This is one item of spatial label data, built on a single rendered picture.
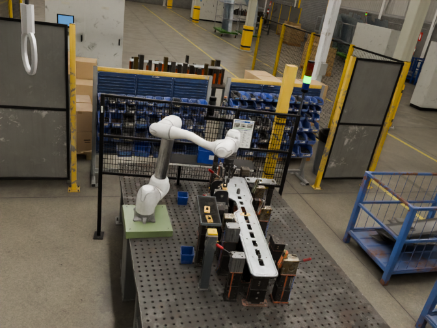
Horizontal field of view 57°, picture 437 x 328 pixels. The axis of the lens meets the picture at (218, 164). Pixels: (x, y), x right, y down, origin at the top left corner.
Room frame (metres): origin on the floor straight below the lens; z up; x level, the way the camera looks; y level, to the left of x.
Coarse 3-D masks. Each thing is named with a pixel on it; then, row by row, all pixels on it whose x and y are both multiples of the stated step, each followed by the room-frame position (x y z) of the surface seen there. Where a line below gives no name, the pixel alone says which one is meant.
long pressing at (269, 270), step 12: (240, 180) 3.29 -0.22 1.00; (228, 192) 3.03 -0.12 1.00; (240, 192) 3.06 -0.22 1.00; (240, 204) 2.85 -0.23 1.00; (240, 216) 2.66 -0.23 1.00; (252, 216) 2.69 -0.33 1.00; (252, 228) 2.52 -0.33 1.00; (252, 240) 2.37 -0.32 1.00; (264, 240) 2.39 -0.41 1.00; (252, 252) 2.23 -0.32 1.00; (264, 252) 2.25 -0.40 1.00; (252, 264) 2.10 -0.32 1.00; (264, 264) 2.12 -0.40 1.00; (264, 276) 2.01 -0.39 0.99; (276, 276) 2.03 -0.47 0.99
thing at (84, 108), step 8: (80, 96) 5.84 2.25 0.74; (88, 96) 5.90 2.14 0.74; (80, 104) 5.47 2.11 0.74; (88, 104) 5.53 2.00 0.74; (80, 112) 5.18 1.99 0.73; (88, 112) 5.23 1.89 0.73; (80, 120) 5.17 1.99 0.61; (88, 120) 5.23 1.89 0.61; (80, 128) 5.18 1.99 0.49; (88, 128) 5.23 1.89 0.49; (80, 136) 5.18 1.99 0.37; (88, 136) 5.23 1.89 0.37; (80, 144) 5.18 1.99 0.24; (88, 144) 5.23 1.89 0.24; (80, 152) 5.17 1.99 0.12; (88, 152) 5.22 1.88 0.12
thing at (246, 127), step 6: (234, 120) 3.70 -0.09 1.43; (240, 120) 3.71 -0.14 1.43; (246, 120) 3.72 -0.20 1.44; (252, 120) 3.73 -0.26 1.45; (234, 126) 3.70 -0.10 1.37; (240, 126) 3.71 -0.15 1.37; (246, 126) 3.72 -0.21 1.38; (252, 126) 3.74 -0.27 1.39; (240, 132) 3.71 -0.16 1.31; (246, 132) 3.73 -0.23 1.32; (252, 132) 3.74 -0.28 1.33; (246, 138) 3.73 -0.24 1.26; (240, 144) 3.72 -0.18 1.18; (246, 144) 3.73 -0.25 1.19
